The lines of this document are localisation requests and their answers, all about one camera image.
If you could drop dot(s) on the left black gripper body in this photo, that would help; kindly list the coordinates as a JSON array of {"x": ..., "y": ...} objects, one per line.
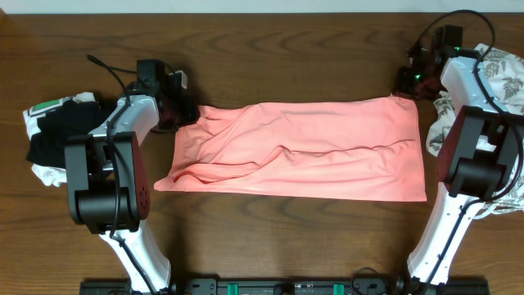
[{"x": 178, "y": 112}]

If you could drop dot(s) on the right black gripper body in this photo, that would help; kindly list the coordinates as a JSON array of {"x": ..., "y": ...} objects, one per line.
[{"x": 416, "y": 84}]

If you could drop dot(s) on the pink t-shirt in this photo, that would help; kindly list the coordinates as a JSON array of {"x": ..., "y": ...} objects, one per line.
[{"x": 366, "y": 150}]

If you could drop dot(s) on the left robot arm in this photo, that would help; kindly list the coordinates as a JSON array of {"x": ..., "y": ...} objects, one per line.
[{"x": 106, "y": 178}]

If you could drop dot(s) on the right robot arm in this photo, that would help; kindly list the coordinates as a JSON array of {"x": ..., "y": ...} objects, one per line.
[{"x": 479, "y": 155}]

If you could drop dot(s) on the white fern print cloth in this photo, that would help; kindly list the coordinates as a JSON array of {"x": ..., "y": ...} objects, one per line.
[{"x": 504, "y": 72}]

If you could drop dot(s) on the black folded garment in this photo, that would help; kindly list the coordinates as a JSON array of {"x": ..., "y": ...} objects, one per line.
[{"x": 47, "y": 147}]

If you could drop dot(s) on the white garment with green print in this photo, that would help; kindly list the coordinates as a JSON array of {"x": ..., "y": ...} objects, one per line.
[{"x": 50, "y": 176}]

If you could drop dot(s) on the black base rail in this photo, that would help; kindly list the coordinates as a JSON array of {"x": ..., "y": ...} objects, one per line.
[{"x": 364, "y": 285}]

